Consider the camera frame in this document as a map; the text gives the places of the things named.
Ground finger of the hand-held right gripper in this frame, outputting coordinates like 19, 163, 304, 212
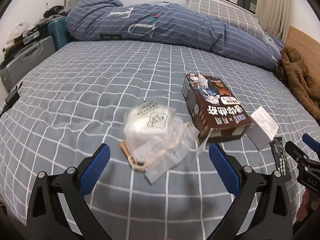
285, 141, 311, 167
302, 133, 320, 153

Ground grey suitcase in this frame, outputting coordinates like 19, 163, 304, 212
0, 35, 57, 93

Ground wooden headboard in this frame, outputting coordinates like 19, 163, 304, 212
285, 25, 320, 63

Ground brown fleece jacket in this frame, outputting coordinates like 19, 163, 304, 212
275, 46, 320, 124

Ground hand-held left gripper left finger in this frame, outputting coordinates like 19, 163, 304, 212
26, 143, 113, 240

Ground black power adapter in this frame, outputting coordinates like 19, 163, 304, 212
5, 86, 22, 104

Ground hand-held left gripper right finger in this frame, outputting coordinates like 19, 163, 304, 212
205, 143, 293, 240

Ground white cardboard box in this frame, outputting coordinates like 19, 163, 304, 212
246, 106, 279, 149

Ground black printed packet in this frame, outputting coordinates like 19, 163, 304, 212
270, 137, 292, 181

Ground brown printed box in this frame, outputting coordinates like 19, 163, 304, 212
182, 73, 254, 146

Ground person's right hand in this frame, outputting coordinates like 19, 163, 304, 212
296, 188, 313, 221

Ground beige curtain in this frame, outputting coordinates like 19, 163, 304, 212
255, 0, 293, 42

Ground grey checked pillow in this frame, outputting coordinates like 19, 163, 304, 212
185, 0, 264, 37

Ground teal suitcase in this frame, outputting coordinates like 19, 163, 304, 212
47, 17, 73, 52

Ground bagged white face mask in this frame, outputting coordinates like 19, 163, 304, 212
120, 100, 200, 186

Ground black tangled cables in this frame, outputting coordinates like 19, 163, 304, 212
43, 4, 71, 18

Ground blue striped duvet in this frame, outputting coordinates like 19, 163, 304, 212
65, 0, 285, 70

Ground white plastic bag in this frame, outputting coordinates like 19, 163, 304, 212
7, 22, 31, 43

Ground grey checked bedsheet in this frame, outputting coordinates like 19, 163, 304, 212
0, 40, 320, 240

